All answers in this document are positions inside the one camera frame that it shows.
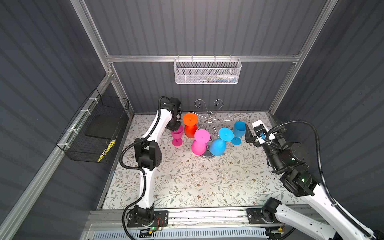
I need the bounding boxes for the pink wine glass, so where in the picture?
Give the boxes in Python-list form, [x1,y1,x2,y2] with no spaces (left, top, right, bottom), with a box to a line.
[171,125,184,147]
[192,129,210,156]

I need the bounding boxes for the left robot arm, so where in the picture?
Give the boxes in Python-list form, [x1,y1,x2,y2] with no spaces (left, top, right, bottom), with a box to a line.
[119,96,182,225]

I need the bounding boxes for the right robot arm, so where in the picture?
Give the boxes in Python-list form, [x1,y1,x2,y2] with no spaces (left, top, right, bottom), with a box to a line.
[245,120,384,240]

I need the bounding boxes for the red wine glass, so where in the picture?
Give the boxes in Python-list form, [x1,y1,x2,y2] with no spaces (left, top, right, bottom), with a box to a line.
[183,113,198,139]

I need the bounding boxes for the blue wine glass near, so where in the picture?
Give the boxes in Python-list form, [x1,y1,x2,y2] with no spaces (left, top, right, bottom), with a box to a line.
[210,128,234,157]

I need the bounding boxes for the chrome wine glass rack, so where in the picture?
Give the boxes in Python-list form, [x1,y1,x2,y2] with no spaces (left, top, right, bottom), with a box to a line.
[194,99,236,159]

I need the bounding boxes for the yellow black item in basket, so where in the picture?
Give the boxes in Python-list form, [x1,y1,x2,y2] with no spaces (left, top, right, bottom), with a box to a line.
[98,140,116,163]

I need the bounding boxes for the black pad in basket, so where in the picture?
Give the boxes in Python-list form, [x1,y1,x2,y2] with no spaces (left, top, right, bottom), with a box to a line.
[85,115,122,139]

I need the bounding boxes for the white wire mesh basket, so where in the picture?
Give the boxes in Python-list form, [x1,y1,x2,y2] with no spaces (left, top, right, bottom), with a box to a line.
[173,57,242,85]

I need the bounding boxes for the black wire basket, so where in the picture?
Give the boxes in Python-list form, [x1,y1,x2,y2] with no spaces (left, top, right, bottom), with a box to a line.
[57,89,130,164]

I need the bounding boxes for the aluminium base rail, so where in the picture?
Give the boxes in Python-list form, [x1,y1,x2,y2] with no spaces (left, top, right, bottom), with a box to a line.
[80,205,331,240]

